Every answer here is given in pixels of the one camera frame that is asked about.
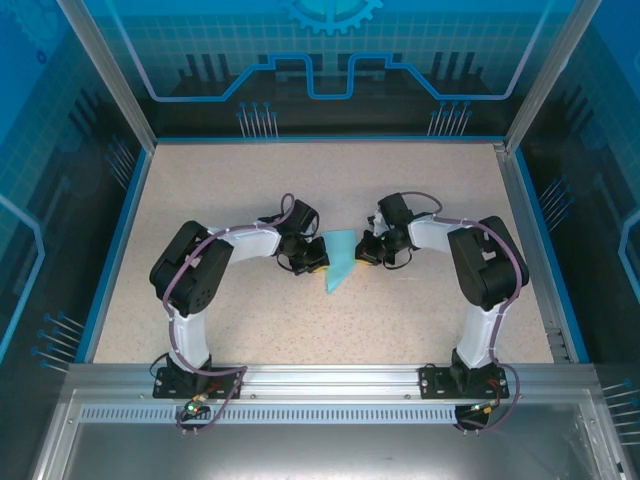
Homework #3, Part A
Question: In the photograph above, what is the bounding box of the slotted aluminium cable duct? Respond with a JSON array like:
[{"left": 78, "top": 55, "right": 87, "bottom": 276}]
[{"left": 79, "top": 407, "right": 501, "bottom": 426}]

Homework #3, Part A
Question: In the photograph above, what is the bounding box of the light blue paper sheet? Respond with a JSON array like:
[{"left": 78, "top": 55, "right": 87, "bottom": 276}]
[{"left": 319, "top": 227, "right": 357, "bottom": 296}]

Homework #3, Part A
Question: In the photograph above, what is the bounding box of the aluminium mounting rail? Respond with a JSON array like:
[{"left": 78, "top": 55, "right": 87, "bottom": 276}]
[{"left": 67, "top": 363, "right": 596, "bottom": 401}]

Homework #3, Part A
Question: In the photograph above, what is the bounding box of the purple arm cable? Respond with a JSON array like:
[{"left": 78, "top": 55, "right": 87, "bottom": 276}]
[
  {"left": 163, "top": 193, "right": 249, "bottom": 434},
  {"left": 402, "top": 191, "right": 531, "bottom": 432}
]

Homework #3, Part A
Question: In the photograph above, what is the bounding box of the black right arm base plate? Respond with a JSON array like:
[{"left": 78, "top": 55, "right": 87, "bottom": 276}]
[{"left": 418, "top": 363, "right": 511, "bottom": 400}]

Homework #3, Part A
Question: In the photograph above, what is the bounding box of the blue table border strip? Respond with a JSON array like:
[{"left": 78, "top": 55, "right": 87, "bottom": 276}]
[
  {"left": 74, "top": 147, "right": 154, "bottom": 364},
  {"left": 509, "top": 149, "right": 591, "bottom": 364}
]

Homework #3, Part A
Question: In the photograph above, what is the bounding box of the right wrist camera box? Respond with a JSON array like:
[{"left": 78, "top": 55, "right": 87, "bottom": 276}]
[{"left": 366, "top": 210, "right": 390, "bottom": 237}]

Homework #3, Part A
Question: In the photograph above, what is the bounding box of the aluminium frame post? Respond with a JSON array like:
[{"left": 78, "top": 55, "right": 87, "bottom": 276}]
[
  {"left": 504, "top": 0, "right": 604, "bottom": 154},
  {"left": 54, "top": 0, "right": 159, "bottom": 151}
]

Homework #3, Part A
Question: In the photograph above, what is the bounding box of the left cable connector with LED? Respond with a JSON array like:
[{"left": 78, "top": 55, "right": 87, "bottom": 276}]
[{"left": 182, "top": 392, "right": 209, "bottom": 419}]

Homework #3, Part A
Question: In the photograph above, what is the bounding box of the aluminium side rail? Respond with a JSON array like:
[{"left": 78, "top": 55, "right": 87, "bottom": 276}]
[{"left": 492, "top": 142, "right": 571, "bottom": 364}]

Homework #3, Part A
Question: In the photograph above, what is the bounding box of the brushed metal panel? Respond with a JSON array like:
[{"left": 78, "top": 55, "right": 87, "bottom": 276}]
[{"left": 29, "top": 389, "right": 626, "bottom": 480}]

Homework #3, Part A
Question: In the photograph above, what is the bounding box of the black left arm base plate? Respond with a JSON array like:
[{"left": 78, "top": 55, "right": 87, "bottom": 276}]
[{"left": 152, "top": 366, "right": 245, "bottom": 400}]

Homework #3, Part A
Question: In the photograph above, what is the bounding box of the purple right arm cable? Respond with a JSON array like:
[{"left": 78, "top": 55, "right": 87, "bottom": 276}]
[{"left": 402, "top": 191, "right": 531, "bottom": 432}]

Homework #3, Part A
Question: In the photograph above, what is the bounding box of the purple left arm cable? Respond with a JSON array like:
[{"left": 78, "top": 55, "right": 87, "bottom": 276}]
[{"left": 163, "top": 193, "right": 249, "bottom": 434}]

